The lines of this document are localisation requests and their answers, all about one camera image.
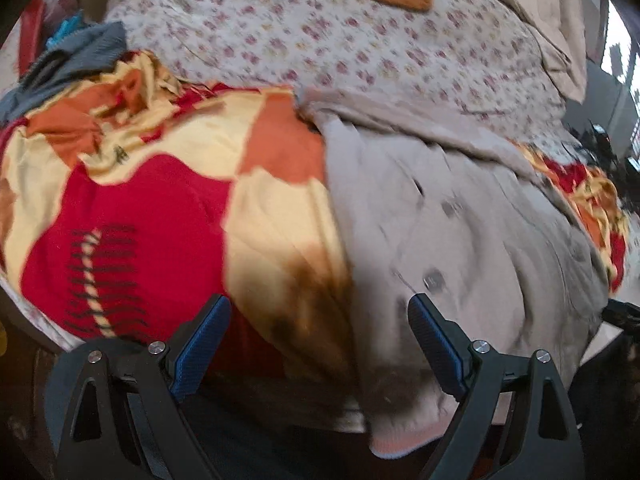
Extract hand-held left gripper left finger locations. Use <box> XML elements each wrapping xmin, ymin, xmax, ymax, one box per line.
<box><xmin>57</xmin><ymin>294</ymin><xmax>233</xmax><ymax>480</ymax></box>

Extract bright window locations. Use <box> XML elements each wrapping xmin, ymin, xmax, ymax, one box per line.
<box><xmin>600</xmin><ymin>0</ymin><xmax>640</xmax><ymax>97</ymax></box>

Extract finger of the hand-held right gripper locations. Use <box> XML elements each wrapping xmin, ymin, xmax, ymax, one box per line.
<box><xmin>601</xmin><ymin>299</ymin><xmax>640</xmax><ymax>333</ymax></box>

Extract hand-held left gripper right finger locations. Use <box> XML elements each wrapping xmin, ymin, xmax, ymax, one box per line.
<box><xmin>407</xmin><ymin>292</ymin><xmax>586</xmax><ymax>480</ymax></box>

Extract grey cloth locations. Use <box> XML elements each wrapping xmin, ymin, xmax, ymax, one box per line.
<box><xmin>0</xmin><ymin>22</ymin><xmax>129</xmax><ymax>124</ymax></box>

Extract floral bed sheet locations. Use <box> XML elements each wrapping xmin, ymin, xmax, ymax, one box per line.
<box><xmin>105</xmin><ymin>0</ymin><xmax>572</xmax><ymax>162</ymax></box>

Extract beige knit cardigan striped cuffs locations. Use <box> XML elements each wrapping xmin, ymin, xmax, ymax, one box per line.
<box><xmin>295</xmin><ymin>87</ymin><xmax>609</xmax><ymax>461</ymax></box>

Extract red yellow orange blanket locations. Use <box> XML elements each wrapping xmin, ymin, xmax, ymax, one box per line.
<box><xmin>0</xmin><ymin>50</ymin><xmax>632</xmax><ymax>434</ymax></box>

